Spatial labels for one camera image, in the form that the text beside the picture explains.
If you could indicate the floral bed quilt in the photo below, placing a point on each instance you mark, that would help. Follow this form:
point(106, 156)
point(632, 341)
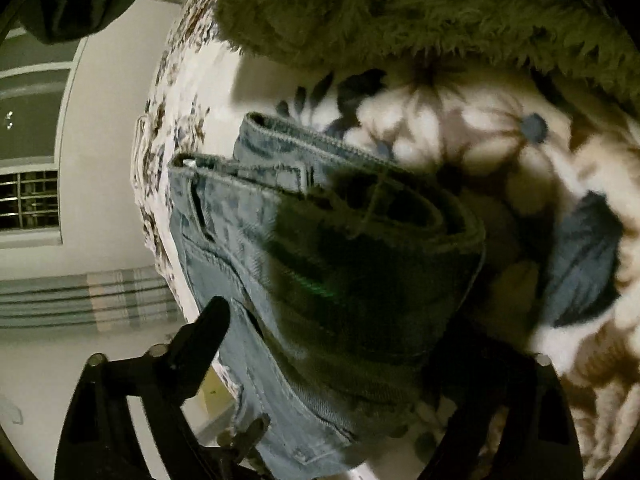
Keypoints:
point(550, 170)

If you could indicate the dark green fleece blanket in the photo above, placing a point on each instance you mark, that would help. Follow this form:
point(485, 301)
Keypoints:
point(582, 39)

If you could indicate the white frame window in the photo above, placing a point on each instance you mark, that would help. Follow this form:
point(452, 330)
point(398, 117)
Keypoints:
point(36, 83)

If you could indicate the grey striped curtain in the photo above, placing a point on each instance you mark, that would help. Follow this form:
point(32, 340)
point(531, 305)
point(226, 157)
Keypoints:
point(95, 302)

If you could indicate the ripped blue denim shorts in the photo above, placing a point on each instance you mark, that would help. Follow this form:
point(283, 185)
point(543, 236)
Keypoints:
point(343, 273)

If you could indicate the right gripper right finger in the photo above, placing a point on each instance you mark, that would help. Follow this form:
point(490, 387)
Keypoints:
point(538, 439)

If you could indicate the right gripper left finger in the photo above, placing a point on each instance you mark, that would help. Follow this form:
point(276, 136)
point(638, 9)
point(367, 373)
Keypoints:
point(98, 439)

